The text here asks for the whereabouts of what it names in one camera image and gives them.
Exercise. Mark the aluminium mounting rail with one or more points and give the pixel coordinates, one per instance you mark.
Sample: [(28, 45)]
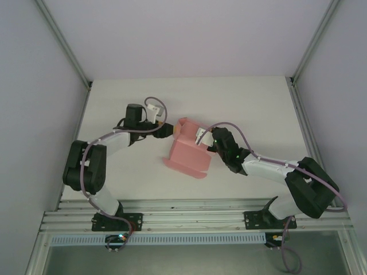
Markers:
[(189, 212)]

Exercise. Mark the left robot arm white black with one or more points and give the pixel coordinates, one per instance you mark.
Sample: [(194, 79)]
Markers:
[(114, 141)]

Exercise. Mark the pink paper box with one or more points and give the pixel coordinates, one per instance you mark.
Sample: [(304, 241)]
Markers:
[(186, 151)]

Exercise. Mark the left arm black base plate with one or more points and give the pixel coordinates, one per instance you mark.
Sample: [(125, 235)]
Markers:
[(134, 222)]

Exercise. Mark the aluminium frame post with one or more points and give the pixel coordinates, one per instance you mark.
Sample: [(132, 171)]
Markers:
[(312, 46), (66, 46)]

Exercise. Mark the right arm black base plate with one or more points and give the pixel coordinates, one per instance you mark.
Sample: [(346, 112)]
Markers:
[(253, 220)]

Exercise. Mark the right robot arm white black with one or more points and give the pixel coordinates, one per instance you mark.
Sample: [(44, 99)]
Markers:
[(263, 169)]

